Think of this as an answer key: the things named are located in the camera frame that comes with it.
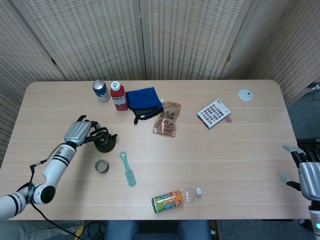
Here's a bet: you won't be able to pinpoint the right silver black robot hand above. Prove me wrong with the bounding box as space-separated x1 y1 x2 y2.
278 144 320 201

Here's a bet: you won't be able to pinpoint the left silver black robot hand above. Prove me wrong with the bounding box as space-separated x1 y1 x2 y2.
63 114 108 147

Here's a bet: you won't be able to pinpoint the black teapot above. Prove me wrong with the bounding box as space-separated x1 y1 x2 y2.
86 121 118 154

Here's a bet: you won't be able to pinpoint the black equipment box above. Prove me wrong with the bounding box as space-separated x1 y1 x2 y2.
297 138 320 150

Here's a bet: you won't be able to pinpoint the small dark green cup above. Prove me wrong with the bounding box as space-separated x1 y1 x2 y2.
94 159 111 175

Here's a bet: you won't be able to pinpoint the blue drink can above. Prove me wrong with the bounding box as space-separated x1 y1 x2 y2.
92 79 111 103

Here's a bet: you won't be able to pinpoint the red NFC juice bottle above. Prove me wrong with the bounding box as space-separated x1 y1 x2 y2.
110 80 129 112

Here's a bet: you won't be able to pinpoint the teal plastic brush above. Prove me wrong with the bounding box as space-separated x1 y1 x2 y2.
119 151 138 188

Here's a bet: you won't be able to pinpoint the black cloth with loop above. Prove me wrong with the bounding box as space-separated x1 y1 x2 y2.
133 105 164 125

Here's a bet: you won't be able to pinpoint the blue folded cloth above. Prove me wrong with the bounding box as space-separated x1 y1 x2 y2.
126 86 163 111

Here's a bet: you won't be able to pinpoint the brown snack pouch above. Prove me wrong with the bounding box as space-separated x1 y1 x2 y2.
152 99 182 138

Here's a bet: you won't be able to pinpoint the woven folding screen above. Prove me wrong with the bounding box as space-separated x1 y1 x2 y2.
0 0 320 171

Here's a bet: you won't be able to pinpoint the grey floor cloth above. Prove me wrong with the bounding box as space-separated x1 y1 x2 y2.
0 219 83 240

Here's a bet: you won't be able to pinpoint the orange label plastic bottle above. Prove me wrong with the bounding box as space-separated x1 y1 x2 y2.
151 186 203 214

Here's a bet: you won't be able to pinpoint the colourful printed box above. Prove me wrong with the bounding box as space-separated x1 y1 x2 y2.
196 98 232 130

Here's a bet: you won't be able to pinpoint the blue seat under table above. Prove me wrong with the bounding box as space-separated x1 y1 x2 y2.
103 219 213 240

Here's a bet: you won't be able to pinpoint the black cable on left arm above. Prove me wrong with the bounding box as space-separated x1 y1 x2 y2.
16 158 78 237

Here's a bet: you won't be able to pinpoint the white plug with cables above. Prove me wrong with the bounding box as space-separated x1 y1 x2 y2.
304 81 320 101

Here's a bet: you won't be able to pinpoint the tangled floor cables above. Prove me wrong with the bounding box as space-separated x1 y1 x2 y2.
74 219 106 240

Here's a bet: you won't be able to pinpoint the white round cable grommet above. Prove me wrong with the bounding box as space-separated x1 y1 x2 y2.
237 88 254 102

